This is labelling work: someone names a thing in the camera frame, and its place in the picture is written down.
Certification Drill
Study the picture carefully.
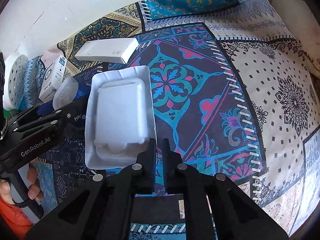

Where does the white foam tray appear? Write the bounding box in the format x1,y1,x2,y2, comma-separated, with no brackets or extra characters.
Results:
85,66,156,170

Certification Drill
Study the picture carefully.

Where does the long white box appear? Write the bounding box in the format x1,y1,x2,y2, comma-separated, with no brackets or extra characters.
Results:
75,38,139,64

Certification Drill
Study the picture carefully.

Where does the white crocheted cover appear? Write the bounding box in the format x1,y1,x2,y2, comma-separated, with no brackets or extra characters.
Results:
53,76,79,110

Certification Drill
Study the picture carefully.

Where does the person left hand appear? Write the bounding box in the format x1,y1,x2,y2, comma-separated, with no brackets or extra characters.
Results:
1,164,44,207

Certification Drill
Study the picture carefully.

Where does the white round perforated plate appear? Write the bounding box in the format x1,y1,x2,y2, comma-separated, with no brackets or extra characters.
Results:
3,54,29,111

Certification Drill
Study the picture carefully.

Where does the small white printed box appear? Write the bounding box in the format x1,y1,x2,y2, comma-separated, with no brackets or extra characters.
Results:
39,55,67,103

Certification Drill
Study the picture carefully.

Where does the patterned blue patchwork cloth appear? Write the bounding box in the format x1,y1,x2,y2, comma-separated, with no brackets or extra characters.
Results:
23,0,319,236

